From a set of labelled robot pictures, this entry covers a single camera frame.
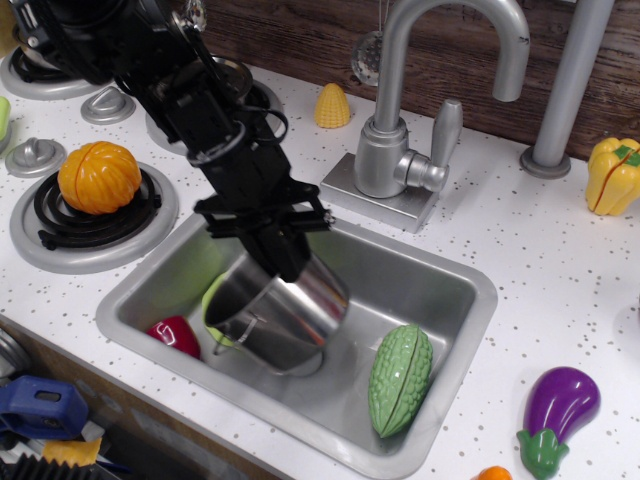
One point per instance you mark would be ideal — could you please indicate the grey metal sink basin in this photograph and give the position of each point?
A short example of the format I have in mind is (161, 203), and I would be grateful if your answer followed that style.
(390, 284)

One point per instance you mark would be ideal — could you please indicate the hanging clear utensil left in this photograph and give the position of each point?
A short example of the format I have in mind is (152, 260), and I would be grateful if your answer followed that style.
(195, 12)

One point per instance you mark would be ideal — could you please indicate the grey vertical pole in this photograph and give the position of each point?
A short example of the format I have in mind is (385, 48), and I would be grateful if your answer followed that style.
(547, 158)

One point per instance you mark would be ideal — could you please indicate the yellow cloth piece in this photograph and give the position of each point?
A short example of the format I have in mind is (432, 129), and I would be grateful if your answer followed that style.
(72, 452)

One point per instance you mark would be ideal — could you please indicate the grey stove knob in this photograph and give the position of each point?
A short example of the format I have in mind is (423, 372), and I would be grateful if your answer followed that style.
(109, 106)
(35, 158)

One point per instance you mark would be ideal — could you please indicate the light green object left edge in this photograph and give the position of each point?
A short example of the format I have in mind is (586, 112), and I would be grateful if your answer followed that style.
(5, 125)

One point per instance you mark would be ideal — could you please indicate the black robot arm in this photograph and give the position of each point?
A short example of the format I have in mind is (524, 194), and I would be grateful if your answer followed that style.
(162, 61)

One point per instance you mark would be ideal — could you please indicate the stainless steel pot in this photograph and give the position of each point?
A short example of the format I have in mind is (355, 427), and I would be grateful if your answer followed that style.
(284, 326)

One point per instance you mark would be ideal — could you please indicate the lidded steel pot middle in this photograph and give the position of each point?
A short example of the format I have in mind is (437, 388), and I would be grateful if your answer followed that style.
(237, 75)

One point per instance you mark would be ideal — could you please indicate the blue clamp tool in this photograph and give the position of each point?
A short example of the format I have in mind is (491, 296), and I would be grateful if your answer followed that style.
(39, 408)

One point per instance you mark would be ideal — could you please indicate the light green plastic plate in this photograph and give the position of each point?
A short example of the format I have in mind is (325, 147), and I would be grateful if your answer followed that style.
(216, 314)

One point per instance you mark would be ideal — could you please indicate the hanging clear strainer spoon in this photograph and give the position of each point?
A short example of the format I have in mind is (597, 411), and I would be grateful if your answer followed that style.
(367, 51)

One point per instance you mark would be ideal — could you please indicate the front stove burner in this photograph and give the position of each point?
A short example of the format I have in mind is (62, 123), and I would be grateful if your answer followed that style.
(53, 236)

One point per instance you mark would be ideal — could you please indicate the grey stove knob lower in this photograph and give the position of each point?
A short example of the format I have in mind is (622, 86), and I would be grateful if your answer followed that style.
(35, 158)

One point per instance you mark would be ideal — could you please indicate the lidded steel pot back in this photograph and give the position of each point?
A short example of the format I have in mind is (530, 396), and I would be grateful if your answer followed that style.
(32, 55)

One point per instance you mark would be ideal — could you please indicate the grey stove knob upper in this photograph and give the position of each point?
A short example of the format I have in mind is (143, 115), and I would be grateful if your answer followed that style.
(109, 106)

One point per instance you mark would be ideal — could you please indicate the orange toy fruit bottom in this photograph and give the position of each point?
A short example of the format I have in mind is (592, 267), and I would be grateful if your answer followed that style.
(495, 472)

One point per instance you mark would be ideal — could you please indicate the green toy bitter gourd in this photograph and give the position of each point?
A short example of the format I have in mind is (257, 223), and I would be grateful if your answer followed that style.
(399, 379)

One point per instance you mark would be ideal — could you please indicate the silver toy faucet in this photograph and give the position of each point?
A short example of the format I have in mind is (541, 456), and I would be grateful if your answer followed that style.
(385, 179)

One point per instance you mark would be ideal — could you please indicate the yellow toy corn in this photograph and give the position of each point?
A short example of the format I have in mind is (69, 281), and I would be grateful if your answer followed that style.
(332, 109)

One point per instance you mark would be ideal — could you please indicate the red toy pepper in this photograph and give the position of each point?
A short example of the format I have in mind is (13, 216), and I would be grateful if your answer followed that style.
(176, 332)

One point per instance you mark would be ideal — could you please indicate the back stove burner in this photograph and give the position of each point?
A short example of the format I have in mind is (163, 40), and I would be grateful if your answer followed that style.
(43, 91)

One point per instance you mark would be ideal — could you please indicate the purple toy eggplant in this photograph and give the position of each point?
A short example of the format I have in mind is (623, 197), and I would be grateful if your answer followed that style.
(562, 401)

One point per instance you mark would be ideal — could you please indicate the orange toy pumpkin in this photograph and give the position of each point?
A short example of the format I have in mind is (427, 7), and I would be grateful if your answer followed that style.
(99, 178)

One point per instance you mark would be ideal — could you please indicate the lidded steel pot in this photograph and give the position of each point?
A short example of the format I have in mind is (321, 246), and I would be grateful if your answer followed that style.
(237, 75)
(32, 55)

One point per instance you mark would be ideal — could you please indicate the yellow toy bell pepper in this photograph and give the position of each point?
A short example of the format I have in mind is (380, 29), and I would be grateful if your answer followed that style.
(613, 183)

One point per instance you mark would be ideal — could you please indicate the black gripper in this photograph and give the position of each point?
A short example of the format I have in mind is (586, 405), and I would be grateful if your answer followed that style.
(258, 201)

